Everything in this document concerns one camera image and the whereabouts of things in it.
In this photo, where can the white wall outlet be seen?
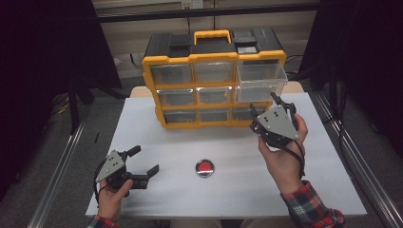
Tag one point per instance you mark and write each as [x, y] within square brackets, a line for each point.
[196, 3]

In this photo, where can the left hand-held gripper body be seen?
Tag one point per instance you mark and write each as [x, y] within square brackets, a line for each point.
[111, 166]

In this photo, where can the black metal stand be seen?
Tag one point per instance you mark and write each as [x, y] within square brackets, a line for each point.
[74, 117]

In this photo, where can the clear plastic organizer drawer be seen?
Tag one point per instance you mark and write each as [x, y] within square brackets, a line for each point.
[259, 79]

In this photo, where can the person's left hand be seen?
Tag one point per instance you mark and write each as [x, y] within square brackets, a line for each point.
[111, 202]

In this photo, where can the red round disc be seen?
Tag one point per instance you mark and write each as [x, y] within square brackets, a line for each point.
[204, 167]

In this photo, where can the black curtain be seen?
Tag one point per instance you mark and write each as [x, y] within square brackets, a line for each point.
[364, 47]
[38, 63]

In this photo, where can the yellow black drawer organizer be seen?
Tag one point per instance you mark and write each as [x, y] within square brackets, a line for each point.
[215, 85]

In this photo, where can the aluminium floor rail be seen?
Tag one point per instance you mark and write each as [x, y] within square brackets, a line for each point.
[364, 171]
[57, 177]

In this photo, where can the black horizontal bar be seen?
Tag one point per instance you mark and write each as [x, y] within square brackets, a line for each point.
[158, 14]

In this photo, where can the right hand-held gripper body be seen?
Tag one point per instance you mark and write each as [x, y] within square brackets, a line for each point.
[277, 123]

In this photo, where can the small black stick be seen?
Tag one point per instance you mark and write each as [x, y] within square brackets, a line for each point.
[96, 138]

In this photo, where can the set of clear drawers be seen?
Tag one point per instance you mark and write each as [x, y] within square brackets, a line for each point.
[172, 74]

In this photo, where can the person's right hand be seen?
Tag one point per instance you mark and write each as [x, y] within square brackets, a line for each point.
[283, 167]

